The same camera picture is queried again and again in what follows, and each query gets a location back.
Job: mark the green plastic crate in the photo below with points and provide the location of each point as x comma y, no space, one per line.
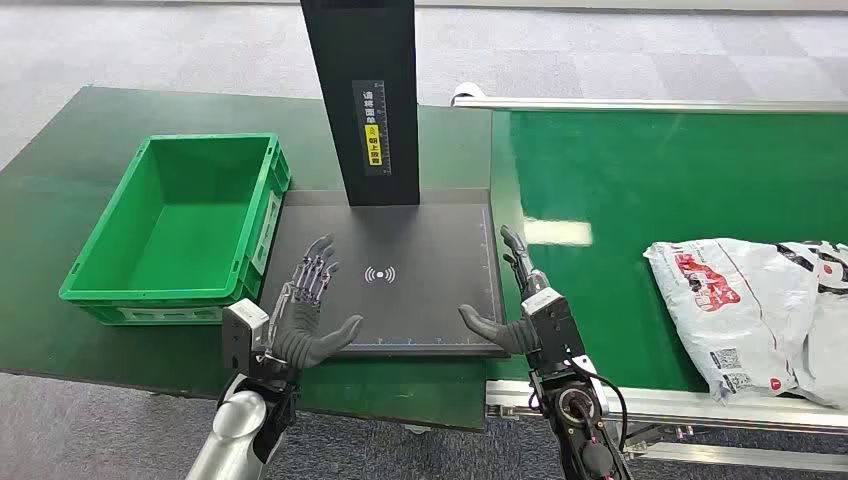
179,225

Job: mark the aluminium conveyor frame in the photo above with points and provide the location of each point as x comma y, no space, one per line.
696,405

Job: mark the black scanner column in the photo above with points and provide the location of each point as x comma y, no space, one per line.
364,60

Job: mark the grey red-printed mailer package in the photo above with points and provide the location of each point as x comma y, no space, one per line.
742,311

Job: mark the green conveyor belt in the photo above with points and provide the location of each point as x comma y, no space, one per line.
662,179

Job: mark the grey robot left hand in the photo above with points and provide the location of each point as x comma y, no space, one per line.
298,334

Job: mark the white crate side label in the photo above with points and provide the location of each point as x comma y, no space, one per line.
267,232

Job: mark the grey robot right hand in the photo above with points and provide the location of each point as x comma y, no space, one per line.
513,336

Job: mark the white conveyor end cap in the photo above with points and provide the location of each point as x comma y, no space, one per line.
467,89

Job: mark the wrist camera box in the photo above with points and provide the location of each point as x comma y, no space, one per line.
244,331
553,324

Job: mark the black yellow column label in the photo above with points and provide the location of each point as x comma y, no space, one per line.
373,132

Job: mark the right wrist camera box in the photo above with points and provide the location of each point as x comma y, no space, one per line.
553,324

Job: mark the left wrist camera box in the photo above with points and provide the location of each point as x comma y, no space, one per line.
244,331

